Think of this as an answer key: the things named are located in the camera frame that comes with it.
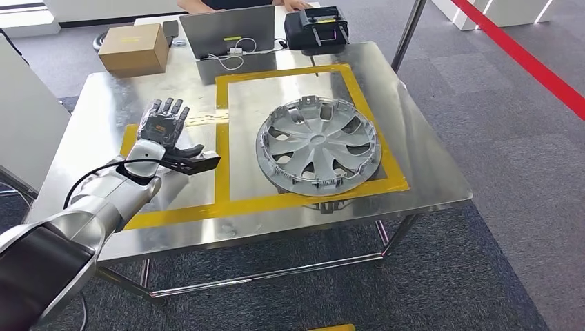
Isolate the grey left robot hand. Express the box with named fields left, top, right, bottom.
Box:
left=136, top=97, right=206, bottom=159

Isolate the steel workbench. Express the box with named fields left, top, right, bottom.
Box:
left=25, top=41, right=474, bottom=305

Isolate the yellow tape grid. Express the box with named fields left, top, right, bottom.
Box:
left=119, top=63, right=411, bottom=232

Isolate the brown cardboard box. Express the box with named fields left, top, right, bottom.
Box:
left=97, top=23, right=170, bottom=79

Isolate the small black box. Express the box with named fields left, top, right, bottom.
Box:
left=162, top=19, right=180, bottom=48

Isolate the grey laptop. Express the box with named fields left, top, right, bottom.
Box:
left=179, top=4, right=277, bottom=61

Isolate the white partition panel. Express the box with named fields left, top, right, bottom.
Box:
left=0, top=34, right=72, bottom=195

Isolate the silver wheel cover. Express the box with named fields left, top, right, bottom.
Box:
left=255, top=94, right=383, bottom=198

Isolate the black portable device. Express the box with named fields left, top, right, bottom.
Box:
left=283, top=5, right=350, bottom=57

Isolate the red floor tape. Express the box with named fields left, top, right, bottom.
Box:
left=450, top=0, right=585, bottom=122

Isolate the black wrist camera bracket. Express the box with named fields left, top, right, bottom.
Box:
left=159, top=155, right=198, bottom=177

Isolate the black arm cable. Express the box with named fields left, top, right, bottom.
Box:
left=63, top=158, right=163, bottom=211

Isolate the white adapter cable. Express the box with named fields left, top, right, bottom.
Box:
left=208, top=37, right=286, bottom=72

